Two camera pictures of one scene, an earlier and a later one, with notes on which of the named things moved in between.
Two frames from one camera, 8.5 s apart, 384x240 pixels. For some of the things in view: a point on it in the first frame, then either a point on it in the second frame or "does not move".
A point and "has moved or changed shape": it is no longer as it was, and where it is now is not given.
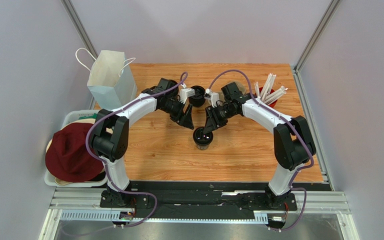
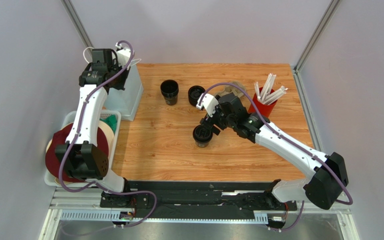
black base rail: [205, 200] does not move
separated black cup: [202, 141] does not move
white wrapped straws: [265, 94] does not move
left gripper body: [174, 109] -> [119, 81]
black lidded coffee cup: [197, 100] does not move
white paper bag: [110, 82] has moved or changed shape
